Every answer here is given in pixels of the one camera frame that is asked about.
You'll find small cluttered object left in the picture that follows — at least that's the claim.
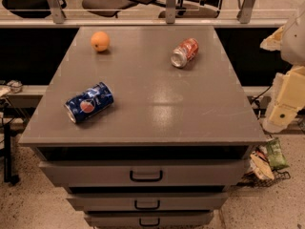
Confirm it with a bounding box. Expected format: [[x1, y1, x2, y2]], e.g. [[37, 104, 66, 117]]
[[0, 80, 23, 97]]

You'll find tan snack bag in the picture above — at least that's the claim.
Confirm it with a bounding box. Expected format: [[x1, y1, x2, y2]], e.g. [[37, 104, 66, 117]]
[[251, 155, 275, 180]]

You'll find bottom grey drawer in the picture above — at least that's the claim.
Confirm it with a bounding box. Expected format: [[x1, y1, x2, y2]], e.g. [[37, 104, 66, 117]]
[[84, 211, 214, 228]]

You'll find grey drawer cabinet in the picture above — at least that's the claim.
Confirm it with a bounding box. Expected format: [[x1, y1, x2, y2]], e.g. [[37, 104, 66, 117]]
[[18, 25, 268, 229]]

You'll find dark office chair middle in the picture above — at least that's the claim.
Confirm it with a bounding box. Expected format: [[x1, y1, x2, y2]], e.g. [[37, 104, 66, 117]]
[[82, 0, 137, 17]]

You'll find blue pepsi can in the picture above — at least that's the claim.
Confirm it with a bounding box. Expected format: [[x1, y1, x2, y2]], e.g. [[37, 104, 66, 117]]
[[65, 82, 114, 124]]

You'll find grey drawer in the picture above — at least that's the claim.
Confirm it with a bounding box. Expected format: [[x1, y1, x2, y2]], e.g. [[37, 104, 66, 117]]
[[67, 193, 228, 212], [84, 211, 214, 228], [39, 159, 245, 187]]

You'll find orange fruit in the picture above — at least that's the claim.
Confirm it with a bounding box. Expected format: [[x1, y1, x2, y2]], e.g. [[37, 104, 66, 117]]
[[91, 31, 110, 52]]

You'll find black stand left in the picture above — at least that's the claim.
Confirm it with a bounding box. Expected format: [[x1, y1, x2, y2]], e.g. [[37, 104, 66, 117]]
[[0, 120, 19, 185]]

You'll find dark office chair left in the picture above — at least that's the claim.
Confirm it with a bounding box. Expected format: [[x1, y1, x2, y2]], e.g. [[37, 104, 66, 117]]
[[2, 0, 67, 19]]

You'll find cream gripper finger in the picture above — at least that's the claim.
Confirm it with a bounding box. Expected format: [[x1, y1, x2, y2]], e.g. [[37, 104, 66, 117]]
[[262, 66, 305, 134], [260, 26, 284, 52]]

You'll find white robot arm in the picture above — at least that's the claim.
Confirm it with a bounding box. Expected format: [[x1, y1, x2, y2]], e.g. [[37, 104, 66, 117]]
[[260, 4, 305, 133]]

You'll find orange red soda can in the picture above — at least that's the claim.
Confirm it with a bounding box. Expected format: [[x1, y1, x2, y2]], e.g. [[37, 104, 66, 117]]
[[171, 38, 199, 68]]

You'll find top grey drawer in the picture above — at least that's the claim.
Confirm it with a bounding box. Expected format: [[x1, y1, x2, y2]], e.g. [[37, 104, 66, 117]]
[[39, 159, 245, 187]]

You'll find metal railing frame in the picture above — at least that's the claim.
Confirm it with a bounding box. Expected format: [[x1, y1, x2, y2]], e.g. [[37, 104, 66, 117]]
[[0, 0, 305, 28]]

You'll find green snack bag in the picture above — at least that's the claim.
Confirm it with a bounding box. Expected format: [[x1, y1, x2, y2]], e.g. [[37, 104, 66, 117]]
[[266, 137, 289, 170]]

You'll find middle grey drawer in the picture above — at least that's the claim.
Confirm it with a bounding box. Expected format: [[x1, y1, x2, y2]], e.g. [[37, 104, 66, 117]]
[[67, 193, 228, 212]]

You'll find wire basket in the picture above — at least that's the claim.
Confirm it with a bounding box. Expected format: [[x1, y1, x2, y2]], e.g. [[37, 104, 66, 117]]
[[237, 170, 291, 188]]

